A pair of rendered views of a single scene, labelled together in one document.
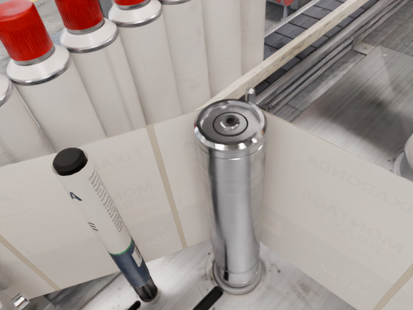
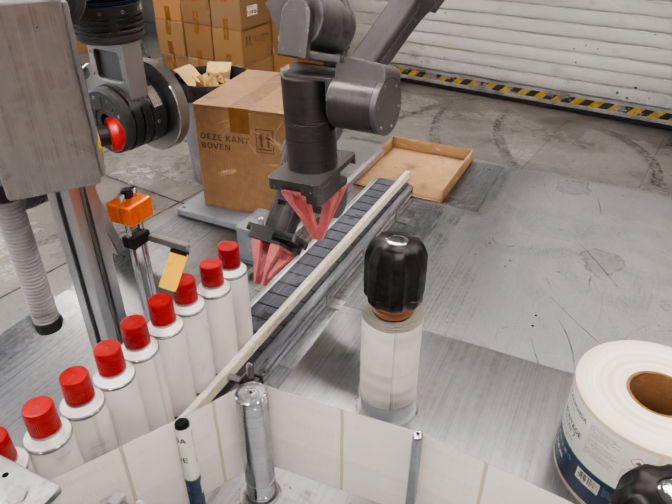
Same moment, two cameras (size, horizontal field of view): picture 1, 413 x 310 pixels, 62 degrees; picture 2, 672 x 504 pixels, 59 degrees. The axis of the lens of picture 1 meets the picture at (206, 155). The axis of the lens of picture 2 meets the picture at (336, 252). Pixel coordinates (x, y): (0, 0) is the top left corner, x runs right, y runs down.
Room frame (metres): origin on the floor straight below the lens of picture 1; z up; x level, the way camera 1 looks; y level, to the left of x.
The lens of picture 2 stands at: (-0.36, 0.10, 1.57)
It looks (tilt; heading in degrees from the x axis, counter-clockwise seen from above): 33 degrees down; 335
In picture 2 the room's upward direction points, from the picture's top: straight up
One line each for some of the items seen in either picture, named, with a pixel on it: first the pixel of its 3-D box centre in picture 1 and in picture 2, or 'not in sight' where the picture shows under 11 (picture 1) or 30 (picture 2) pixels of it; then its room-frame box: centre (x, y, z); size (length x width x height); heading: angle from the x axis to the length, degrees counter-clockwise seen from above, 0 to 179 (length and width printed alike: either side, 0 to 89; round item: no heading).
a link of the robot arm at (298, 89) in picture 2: not in sight; (313, 96); (0.22, -0.14, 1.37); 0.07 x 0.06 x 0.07; 33
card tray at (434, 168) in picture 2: not in sight; (414, 166); (0.99, -0.77, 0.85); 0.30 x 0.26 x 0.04; 129
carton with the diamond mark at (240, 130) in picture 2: not in sight; (268, 140); (1.04, -0.35, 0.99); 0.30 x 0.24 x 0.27; 137
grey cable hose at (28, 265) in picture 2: not in sight; (26, 260); (0.34, 0.19, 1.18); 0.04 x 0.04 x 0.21
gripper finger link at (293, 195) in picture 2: not in sight; (320, 200); (0.23, -0.15, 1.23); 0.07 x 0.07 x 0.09; 40
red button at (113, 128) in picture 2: not in sight; (109, 135); (0.31, 0.07, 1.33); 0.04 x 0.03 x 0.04; 4
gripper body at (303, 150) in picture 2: not in sight; (312, 149); (0.23, -0.14, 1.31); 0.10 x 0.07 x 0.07; 130
